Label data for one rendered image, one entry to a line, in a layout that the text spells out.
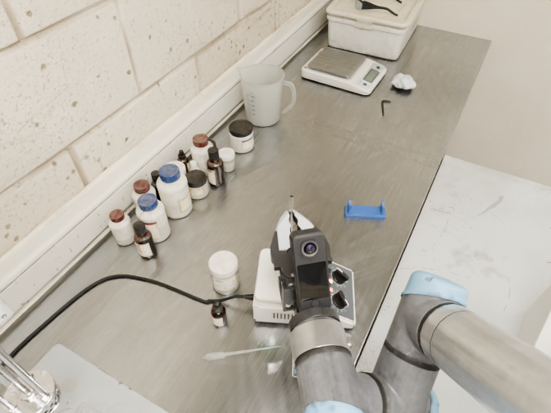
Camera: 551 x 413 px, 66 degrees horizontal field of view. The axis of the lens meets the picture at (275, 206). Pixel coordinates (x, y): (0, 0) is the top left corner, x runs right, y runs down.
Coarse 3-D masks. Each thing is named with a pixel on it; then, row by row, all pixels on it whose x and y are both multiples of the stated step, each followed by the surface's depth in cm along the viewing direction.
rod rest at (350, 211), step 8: (344, 208) 106; (352, 208) 106; (360, 208) 106; (368, 208) 106; (376, 208) 106; (384, 208) 102; (352, 216) 105; (360, 216) 104; (368, 216) 104; (376, 216) 104; (384, 216) 104
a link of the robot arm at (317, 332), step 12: (300, 324) 56; (312, 324) 55; (324, 324) 55; (336, 324) 56; (300, 336) 55; (312, 336) 54; (324, 336) 54; (336, 336) 54; (300, 348) 54; (312, 348) 60; (348, 348) 55
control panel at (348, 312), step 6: (330, 264) 88; (348, 270) 90; (330, 276) 86; (348, 276) 89; (348, 282) 88; (336, 288) 85; (342, 288) 86; (348, 288) 87; (330, 294) 83; (348, 294) 86; (348, 300) 85; (330, 306) 82; (348, 306) 84; (342, 312) 82; (348, 312) 83; (348, 318) 82
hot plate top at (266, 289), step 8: (264, 256) 86; (264, 264) 85; (272, 264) 85; (264, 272) 83; (272, 272) 83; (264, 280) 82; (272, 280) 82; (256, 288) 81; (264, 288) 81; (272, 288) 81; (256, 296) 80; (264, 296) 80; (272, 296) 80
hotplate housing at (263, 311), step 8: (336, 264) 89; (352, 272) 91; (256, 280) 85; (248, 296) 86; (256, 304) 81; (264, 304) 81; (272, 304) 81; (280, 304) 81; (256, 312) 82; (264, 312) 82; (272, 312) 82; (280, 312) 81; (288, 312) 81; (256, 320) 84; (264, 320) 84; (272, 320) 84; (280, 320) 84; (288, 320) 83; (344, 320) 82; (352, 320) 82; (344, 328) 84; (352, 328) 83
